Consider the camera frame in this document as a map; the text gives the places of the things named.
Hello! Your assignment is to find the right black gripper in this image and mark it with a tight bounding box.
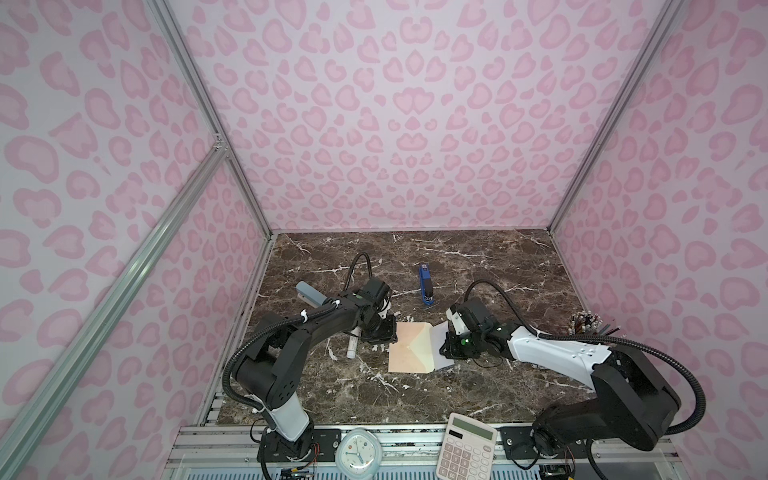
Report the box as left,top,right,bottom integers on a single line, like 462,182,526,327
434,330,485,361

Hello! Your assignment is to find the white glue stick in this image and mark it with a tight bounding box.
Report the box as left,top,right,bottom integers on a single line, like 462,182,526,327
346,327,361,360

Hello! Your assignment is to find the beige envelope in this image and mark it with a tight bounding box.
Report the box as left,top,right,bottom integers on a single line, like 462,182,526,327
388,322,435,374

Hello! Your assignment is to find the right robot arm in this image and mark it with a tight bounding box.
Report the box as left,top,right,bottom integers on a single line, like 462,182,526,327
440,298,680,456

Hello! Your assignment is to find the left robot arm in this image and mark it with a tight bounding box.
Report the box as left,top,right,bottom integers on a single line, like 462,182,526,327
221,277,396,460

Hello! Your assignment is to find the light blue box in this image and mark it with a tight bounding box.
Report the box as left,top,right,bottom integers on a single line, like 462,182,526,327
296,281,326,308

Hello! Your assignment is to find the white calculator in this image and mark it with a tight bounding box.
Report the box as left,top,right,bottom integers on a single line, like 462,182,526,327
436,413,499,480

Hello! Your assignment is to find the white round clock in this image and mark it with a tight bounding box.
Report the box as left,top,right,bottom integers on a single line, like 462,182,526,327
335,428,384,480

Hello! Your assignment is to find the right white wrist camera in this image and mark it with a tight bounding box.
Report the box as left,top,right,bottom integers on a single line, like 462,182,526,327
446,306,470,337

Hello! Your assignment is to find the left black corrugated cable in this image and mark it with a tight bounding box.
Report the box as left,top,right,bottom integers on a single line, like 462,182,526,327
221,251,374,412

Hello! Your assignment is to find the black corrugated cable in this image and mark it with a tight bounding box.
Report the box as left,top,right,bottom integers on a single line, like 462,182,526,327
463,279,707,436
221,251,374,412

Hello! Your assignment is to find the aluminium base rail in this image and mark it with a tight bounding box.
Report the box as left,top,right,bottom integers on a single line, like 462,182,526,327
161,424,689,479

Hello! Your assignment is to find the right black corrugated cable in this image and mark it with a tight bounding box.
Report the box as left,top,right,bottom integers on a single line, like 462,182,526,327
463,279,707,436

